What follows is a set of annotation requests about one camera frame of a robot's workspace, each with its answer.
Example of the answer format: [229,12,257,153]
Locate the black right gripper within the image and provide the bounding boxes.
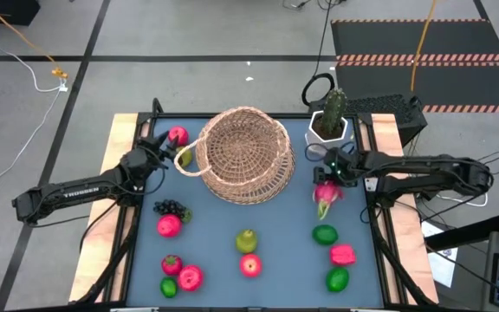
[313,146,361,188]

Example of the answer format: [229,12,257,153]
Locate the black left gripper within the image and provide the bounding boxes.
[119,131,180,192]

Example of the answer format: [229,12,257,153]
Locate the pink dragon fruit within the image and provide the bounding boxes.
[312,180,345,221]

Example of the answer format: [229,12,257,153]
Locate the green pear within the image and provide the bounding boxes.
[235,229,259,255]
[175,146,194,169]

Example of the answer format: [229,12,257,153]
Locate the black grapes with leaf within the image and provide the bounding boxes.
[152,198,194,225]

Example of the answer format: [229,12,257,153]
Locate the woven wicker basket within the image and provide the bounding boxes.
[173,106,297,205]

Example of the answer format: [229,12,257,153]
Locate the pink blocky fruit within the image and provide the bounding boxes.
[329,244,358,267]

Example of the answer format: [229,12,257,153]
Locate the red fruit with green calyx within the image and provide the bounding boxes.
[160,254,185,277]

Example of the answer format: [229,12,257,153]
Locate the red and yellow apple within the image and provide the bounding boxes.
[239,253,263,279]

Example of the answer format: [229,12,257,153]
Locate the small green lime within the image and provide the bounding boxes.
[159,276,179,299]

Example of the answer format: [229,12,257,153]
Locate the white hexagonal plant pot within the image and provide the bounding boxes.
[304,110,349,157]

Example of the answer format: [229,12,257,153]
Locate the light wooden side board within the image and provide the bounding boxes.
[68,113,140,303]
[370,113,440,304]

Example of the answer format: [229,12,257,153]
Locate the green cactus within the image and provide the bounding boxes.
[321,88,348,134]

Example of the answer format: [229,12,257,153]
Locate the white paper sheet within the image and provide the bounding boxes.
[420,220,461,289]

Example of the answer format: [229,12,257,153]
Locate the black floor mat striped edges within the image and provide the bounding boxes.
[330,18,499,114]

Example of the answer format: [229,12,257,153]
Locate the black box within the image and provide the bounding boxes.
[0,0,42,26]

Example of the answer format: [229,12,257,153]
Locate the black aluminium table frame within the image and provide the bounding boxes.
[68,97,439,312]

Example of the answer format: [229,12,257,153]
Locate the white looped cable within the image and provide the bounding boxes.
[435,192,489,208]

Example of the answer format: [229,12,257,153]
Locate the black cable with loop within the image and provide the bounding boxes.
[301,0,350,107]

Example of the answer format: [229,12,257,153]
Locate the white floor cable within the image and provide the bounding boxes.
[0,0,69,200]

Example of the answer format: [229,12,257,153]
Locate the yellow hanging cable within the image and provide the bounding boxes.
[410,0,437,93]

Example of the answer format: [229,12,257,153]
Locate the orange floor cable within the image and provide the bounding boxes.
[0,0,69,80]

